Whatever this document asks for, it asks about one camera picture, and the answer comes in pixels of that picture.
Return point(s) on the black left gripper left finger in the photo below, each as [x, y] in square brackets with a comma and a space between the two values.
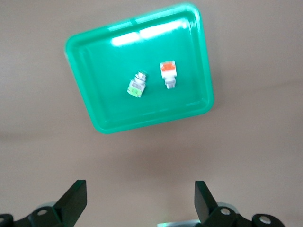
[68, 208]

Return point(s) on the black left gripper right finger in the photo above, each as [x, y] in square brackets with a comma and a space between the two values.
[208, 210]

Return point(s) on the white button green block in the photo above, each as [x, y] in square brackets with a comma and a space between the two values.
[136, 86]

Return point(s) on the white button orange block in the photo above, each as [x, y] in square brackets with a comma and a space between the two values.
[168, 74]

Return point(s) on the brown table cover mat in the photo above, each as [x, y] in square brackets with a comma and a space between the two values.
[236, 153]

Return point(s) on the green plastic tray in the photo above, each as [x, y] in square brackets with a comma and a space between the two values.
[142, 111]

